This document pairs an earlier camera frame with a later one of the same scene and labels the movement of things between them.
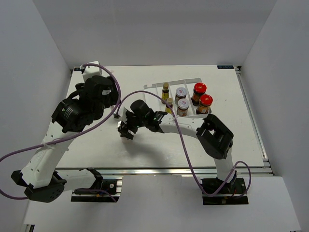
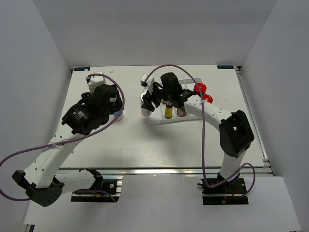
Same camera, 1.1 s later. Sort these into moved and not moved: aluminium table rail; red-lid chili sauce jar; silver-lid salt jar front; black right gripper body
Moved: black right gripper body; silver-lid salt jar front
Not moved: aluminium table rail; red-lid chili sauce jar
